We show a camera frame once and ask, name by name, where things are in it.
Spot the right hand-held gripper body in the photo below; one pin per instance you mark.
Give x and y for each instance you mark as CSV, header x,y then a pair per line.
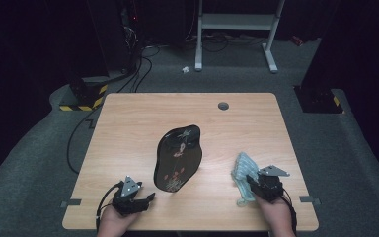
x,y
269,184

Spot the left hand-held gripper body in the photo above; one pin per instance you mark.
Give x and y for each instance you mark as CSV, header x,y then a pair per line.
x,y
128,197

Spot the light blue cleaning cloth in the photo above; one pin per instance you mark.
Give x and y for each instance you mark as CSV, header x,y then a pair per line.
x,y
243,171

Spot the black oval mirror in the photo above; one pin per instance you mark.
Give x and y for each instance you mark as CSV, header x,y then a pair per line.
x,y
177,158

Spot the person's left hand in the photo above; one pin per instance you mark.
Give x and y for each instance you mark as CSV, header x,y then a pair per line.
x,y
115,222

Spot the person's right hand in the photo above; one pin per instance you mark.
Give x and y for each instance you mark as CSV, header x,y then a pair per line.
x,y
276,217

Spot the grey tape tab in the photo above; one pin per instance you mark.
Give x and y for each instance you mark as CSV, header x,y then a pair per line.
x,y
309,199
69,203

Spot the black yellow striped base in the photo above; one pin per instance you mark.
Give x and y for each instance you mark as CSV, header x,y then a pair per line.
x,y
319,100
85,95

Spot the small white floor scrap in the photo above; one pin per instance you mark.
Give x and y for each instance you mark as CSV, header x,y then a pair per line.
x,y
185,69

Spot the small red floor object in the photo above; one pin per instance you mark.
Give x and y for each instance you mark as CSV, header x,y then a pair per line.
x,y
297,40

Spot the white metal stand frame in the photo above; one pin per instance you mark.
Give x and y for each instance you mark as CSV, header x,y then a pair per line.
x,y
237,21

